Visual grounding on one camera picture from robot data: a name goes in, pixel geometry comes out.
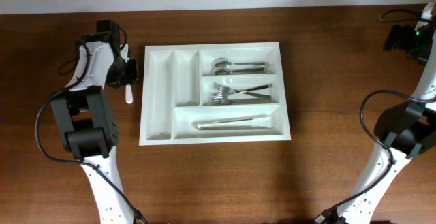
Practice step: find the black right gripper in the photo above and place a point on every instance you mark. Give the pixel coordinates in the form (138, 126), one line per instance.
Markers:
(394, 37)

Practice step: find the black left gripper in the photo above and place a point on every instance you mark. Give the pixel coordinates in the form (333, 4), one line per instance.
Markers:
(129, 69)

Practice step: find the pink plastic knife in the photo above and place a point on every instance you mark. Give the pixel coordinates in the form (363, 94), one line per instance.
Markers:
(129, 99)

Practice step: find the large metal spoon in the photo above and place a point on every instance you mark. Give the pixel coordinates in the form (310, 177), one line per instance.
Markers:
(225, 62)
(226, 71)

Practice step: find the metal fork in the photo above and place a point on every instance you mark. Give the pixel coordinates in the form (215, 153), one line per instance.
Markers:
(238, 92)
(250, 89)
(225, 101)

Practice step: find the metal tweezers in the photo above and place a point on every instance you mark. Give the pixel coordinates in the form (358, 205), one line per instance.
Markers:
(240, 123)

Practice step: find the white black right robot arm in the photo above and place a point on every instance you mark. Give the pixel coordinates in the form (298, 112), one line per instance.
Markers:
(400, 134)

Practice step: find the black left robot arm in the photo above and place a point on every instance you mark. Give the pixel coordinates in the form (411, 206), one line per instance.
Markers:
(85, 119)

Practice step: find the white cutlery tray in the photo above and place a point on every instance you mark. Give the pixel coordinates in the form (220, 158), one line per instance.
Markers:
(178, 89)

